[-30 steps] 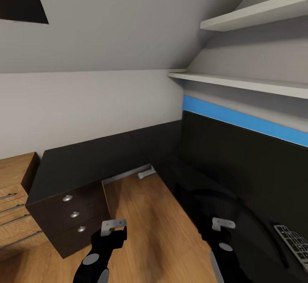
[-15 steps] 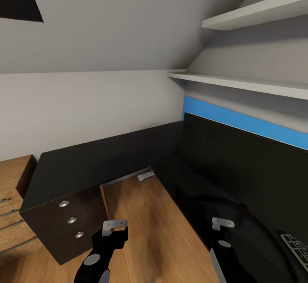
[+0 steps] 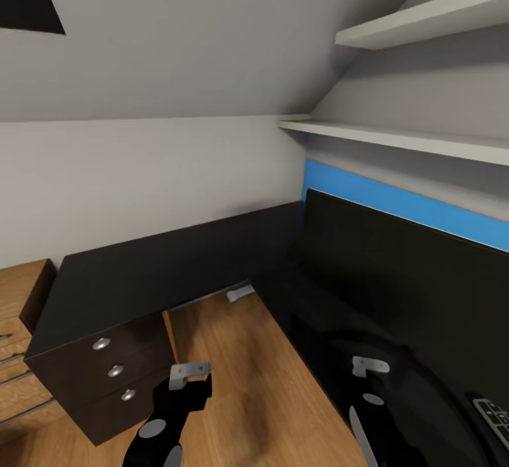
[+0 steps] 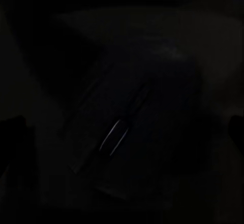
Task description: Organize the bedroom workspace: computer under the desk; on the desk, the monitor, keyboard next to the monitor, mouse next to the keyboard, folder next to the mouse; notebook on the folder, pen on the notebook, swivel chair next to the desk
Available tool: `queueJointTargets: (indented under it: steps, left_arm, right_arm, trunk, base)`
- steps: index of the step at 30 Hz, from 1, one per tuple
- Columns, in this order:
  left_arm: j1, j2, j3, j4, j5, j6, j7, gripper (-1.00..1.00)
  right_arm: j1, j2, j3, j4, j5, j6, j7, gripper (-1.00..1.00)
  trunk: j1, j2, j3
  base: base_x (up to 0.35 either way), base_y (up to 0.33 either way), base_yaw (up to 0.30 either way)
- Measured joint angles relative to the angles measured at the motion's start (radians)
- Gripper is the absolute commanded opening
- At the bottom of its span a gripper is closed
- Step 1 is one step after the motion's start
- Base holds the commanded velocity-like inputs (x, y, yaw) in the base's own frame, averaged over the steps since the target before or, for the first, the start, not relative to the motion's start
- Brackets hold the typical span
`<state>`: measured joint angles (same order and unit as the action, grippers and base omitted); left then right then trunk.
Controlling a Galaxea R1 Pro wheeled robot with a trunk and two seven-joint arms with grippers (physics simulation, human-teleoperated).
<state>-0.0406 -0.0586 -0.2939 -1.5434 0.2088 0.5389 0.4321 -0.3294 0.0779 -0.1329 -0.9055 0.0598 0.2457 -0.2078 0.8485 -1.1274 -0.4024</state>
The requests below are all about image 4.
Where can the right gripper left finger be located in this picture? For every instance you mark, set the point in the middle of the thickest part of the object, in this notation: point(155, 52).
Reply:
point(12, 133)

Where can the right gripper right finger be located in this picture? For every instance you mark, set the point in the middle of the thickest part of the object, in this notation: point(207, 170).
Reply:
point(236, 131)

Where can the mouse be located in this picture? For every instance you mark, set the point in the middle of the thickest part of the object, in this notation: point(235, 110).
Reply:
point(128, 115)

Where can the desk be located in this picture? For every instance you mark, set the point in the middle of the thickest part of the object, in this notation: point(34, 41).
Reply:
point(47, 46)

